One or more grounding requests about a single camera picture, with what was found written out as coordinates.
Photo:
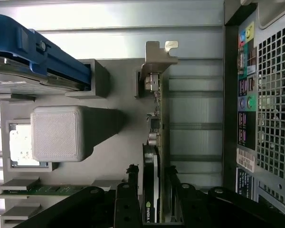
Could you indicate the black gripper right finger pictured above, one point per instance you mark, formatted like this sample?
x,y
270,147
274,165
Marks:
x,y
204,213

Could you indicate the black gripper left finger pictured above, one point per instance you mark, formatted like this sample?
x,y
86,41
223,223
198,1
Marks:
x,y
128,209

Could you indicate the grey 3D-printed parts rack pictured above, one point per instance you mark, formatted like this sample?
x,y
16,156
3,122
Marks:
x,y
123,133

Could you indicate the green RAM stick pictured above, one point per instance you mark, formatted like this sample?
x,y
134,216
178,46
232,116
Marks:
x,y
38,190

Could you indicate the black open PC case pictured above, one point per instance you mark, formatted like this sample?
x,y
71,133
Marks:
x,y
270,107

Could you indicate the silver CPU chip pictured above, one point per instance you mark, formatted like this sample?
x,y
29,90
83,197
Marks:
x,y
21,142

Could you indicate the blue plastic disk carrier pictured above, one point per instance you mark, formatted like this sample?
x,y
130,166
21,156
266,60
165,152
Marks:
x,y
59,59

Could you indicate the silver hard disk drive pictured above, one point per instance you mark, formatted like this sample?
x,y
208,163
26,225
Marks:
x,y
19,71

